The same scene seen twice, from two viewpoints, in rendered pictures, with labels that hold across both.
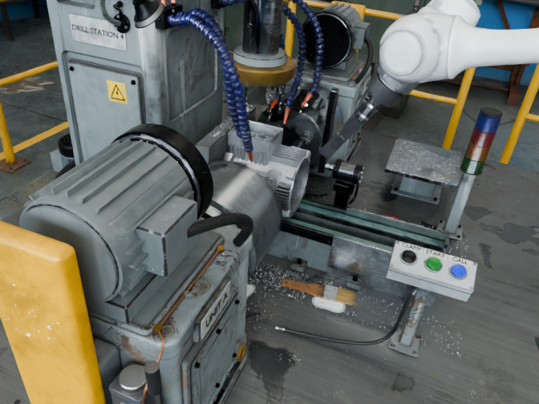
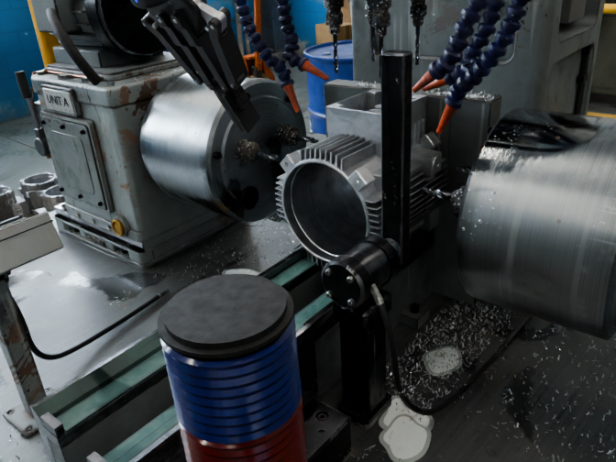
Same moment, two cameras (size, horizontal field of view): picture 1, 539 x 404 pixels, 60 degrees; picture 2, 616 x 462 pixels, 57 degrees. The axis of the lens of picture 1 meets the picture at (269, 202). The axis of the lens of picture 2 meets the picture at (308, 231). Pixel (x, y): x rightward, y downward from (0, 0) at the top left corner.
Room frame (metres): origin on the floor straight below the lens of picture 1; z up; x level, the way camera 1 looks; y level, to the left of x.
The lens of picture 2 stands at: (1.37, -0.77, 1.36)
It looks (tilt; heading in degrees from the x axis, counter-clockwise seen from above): 26 degrees down; 113
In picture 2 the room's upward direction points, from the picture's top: 4 degrees counter-clockwise
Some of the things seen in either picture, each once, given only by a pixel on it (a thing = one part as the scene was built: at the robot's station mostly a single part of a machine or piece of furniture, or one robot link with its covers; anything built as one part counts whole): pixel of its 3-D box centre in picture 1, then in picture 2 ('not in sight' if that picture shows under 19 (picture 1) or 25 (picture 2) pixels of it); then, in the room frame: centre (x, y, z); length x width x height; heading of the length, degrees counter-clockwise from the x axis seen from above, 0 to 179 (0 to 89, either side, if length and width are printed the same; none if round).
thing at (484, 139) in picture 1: (483, 135); (244, 432); (1.25, -0.59, 1.14); 0.06 x 0.06 x 0.04
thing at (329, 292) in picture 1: (318, 290); not in sight; (0.92, -0.15, 0.80); 0.21 x 0.05 x 0.01; 79
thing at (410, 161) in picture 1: (420, 174); not in sight; (1.51, -0.54, 0.86); 0.27 x 0.24 x 0.12; 161
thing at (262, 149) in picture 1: (255, 142); (377, 124); (1.15, 0.05, 1.11); 0.12 x 0.11 x 0.07; 71
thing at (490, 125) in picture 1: (488, 121); (233, 360); (1.25, -0.59, 1.19); 0.06 x 0.06 x 0.04
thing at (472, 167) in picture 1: (472, 163); not in sight; (1.25, -0.59, 1.05); 0.06 x 0.06 x 0.04
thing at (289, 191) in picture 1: (266, 175); (363, 190); (1.14, 0.02, 1.02); 0.20 x 0.19 x 0.19; 71
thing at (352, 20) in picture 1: (340, 66); not in sight; (1.73, -0.22, 1.16); 0.33 x 0.26 x 0.42; 161
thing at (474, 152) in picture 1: (477, 149); not in sight; (1.25, -0.59, 1.10); 0.06 x 0.06 x 0.04
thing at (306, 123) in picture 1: (303, 123); (596, 225); (1.46, -0.09, 1.04); 0.41 x 0.25 x 0.25; 161
